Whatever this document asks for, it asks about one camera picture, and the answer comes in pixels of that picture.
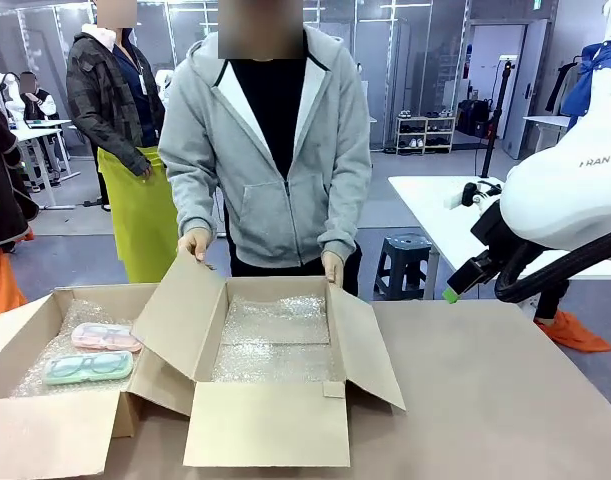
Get mannequin white coat blue vest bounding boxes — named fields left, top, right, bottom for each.
left=559, top=0, right=611, bottom=132

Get teal frame eyeglasses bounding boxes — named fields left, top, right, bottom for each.
left=49, top=355, right=127, bottom=377

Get plain cardboard box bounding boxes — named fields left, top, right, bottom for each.
left=0, top=283, right=194, bottom=480

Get bubble wrap sheet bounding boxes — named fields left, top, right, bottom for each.
left=9, top=298, right=142, bottom=399
left=210, top=294, right=347, bottom=384

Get small white desk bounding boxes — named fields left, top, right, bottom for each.
left=522, top=115, right=571, bottom=161

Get grey plastic stool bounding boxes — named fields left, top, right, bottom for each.
left=373, top=234, right=434, bottom=301

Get black tripod stand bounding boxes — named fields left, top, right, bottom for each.
left=477, top=58, right=516, bottom=179

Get person in grey hoodie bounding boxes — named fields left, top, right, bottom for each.
left=157, top=0, right=374, bottom=297

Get wooden shoe rack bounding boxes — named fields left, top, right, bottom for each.
left=395, top=115, right=457, bottom=155

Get black braided cable conduit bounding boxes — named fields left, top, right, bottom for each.
left=493, top=238, right=611, bottom=304

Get person with yellow apron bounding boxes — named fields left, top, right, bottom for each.
left=66, top=0, right=180, bottom=284

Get hanging black coat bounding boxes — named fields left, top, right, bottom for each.
left=544, top=62, right=582, bottom=115

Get orange shoe cover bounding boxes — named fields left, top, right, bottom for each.
left=533, top=309, right=611, bottom=354

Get pink transparent glasses case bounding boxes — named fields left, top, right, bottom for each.
left=70, top=322, right=144, bottom=354

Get black luggage bags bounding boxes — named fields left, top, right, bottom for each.
left=457, top=98, right=495, bottom=137

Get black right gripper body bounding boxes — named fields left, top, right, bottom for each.
left=469, top=201, right=517, bottom=264

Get grey sleeved left forearm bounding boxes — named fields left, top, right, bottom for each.
left=323, top=159, right=374, bottom=257

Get white office desk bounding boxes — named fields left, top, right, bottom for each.
left=9, top=118, right=81, bottom=209

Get person's left hand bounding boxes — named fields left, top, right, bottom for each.
left=321, top=249, right=346, bottom=289

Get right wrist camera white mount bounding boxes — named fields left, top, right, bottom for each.
left=443, top=181, right=504, bottom=209

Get taped cardboard box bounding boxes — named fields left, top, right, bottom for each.
left=130, top=247, right=408, bottom=469

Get seated person in black vest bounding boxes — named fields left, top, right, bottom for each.
left=17, top=71, right=61, bottom=121

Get grey door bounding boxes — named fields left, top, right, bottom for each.
left=504, top=19, right=549, bottom=160

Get pale frame eyeglasses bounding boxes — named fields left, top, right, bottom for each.
left=83, top=325, right=132, bottom=347

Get large white table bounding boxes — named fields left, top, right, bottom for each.
left=388, top=174, right=611, bottom=282

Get person with orange trousers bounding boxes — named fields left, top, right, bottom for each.
left=0, top=92, right=40, bottom=327

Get mint green glasses case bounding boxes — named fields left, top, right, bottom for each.
left=42, top=349, right=135, bottom=387

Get person's right hand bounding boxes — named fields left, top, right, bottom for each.
left=177, top=226, right=214, bottom=263

